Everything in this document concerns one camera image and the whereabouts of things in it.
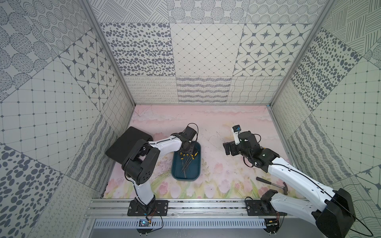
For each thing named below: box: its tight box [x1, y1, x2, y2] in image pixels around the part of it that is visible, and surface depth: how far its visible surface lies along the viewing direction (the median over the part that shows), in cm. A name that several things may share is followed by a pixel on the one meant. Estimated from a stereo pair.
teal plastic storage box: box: [171, 140, 202, 182], surface depth 89 cm
